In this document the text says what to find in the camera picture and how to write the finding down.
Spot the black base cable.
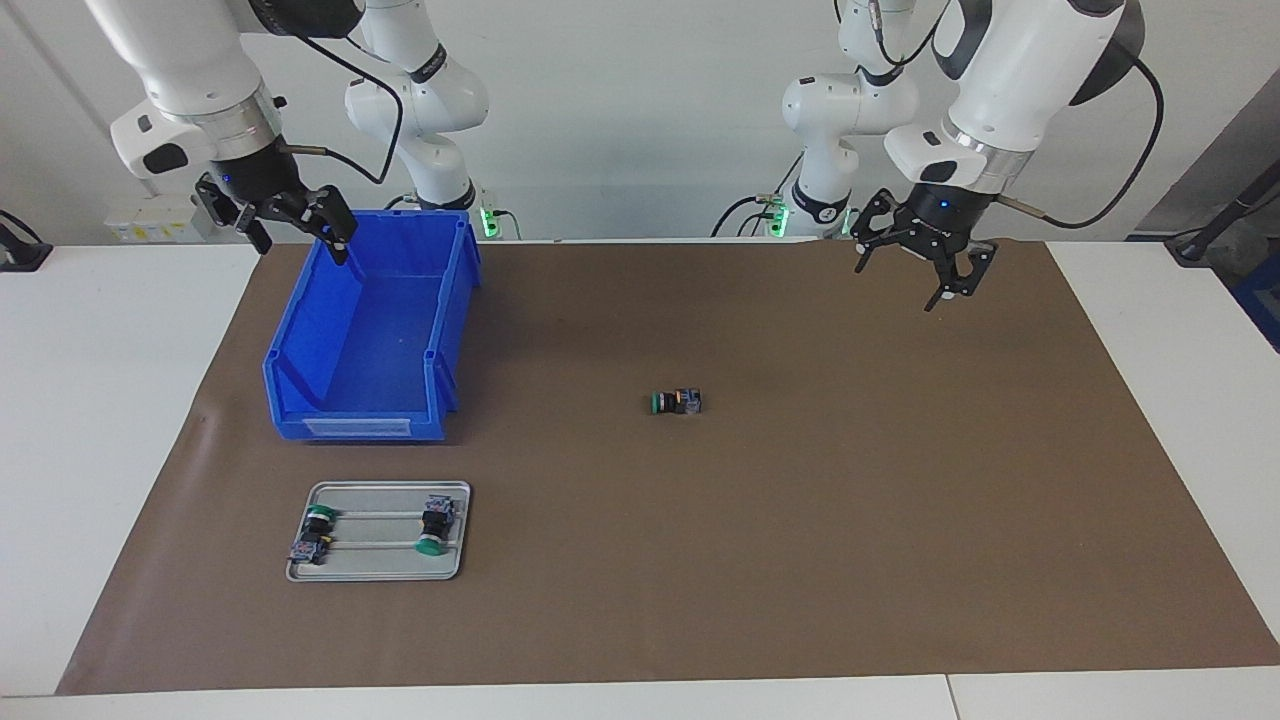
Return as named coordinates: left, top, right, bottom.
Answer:
left=712, top=150, right=806, bottom=238

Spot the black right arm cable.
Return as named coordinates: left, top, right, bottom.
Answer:
left=275, top=30, right=406, bottom=188

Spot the blue plastic storage bin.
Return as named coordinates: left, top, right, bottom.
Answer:
left=262, top=208, right=483, bottom=443

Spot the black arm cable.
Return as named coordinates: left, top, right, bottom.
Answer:
left=275, top=30, right=406, bottom=188
left=870, top=0, right=1167, bottom=231

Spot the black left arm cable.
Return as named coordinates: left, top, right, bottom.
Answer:
left=870, top=0, right=1167, bottom=231

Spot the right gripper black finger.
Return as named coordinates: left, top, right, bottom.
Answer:
left=195, top=178, right=273, bottom=256
left=268, top=185, right=358, bottom=266

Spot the grey metal tray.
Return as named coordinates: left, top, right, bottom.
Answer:
left=286, top=481, right=472, bottom=583

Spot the black table clamp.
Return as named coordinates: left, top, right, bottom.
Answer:
left=0, top=208, right=53, bottom=273

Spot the green lit base connector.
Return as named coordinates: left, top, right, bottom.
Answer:
left=752, top=192, right=793, bottom=239
left=476, top=188, right=521, bottom=241

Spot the brown table mat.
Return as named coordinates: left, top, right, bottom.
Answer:
left=55, top=238, right=1280, bottom=696

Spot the black stand with pole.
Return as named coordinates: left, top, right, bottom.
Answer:
left=1165, top=160, right=1280, bottom=267

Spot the blue crate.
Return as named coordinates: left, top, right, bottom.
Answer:
left=1232, top=250, right=1280, bottom=353

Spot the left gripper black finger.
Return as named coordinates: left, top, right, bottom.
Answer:
left=926, top=240, right=998, bottom=313
left=850, top=190, right=906, bottom=273

